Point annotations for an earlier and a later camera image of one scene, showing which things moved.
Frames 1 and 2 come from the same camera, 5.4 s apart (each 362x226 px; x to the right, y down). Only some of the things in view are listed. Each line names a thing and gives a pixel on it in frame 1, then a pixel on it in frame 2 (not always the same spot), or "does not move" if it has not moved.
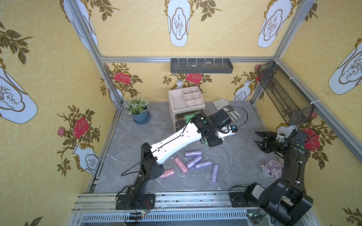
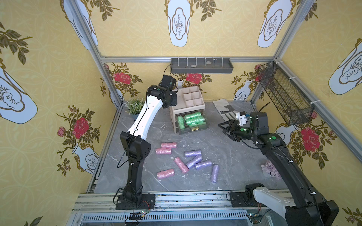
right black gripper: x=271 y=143 → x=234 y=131
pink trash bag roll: x=168 y=173 does not move
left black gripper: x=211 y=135 → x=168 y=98
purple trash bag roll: x=202 y=165 does not move
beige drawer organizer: x=184 y=101 does not move
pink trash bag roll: x=184 y=168 does not move
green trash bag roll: x=187 y=117 does not move
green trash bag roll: x=206 y=142 → x=181 y=122
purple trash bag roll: x=215 y=172 does not move
